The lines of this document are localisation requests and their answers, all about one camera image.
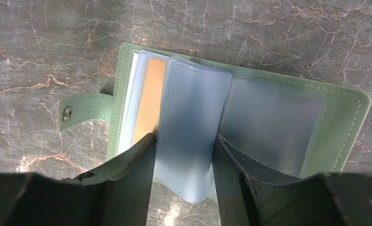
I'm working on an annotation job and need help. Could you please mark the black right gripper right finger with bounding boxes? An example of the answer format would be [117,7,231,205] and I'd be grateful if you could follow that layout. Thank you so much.
[212,136,372,226]

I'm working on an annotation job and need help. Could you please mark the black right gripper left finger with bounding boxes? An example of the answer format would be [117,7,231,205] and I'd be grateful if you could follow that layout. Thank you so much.
[0,133,156,226]

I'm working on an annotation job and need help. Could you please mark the green card holder wallet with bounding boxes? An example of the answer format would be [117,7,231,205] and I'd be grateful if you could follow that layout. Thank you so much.
[57,43,372,203]

